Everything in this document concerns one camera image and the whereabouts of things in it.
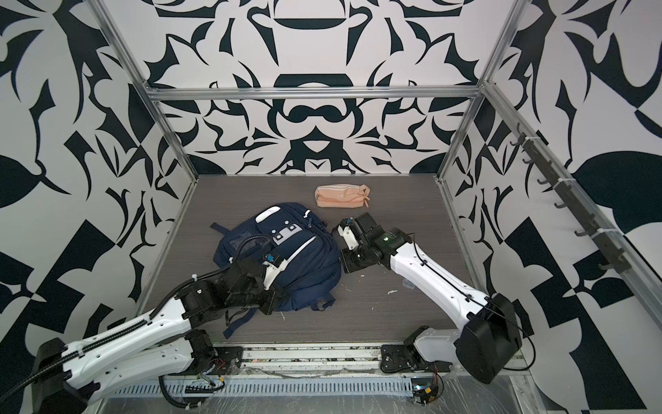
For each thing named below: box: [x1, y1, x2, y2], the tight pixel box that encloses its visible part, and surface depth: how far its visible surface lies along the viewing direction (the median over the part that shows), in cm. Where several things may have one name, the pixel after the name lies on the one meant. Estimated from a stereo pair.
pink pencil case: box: [314, 183, 371, 208], surface depth 114 cm
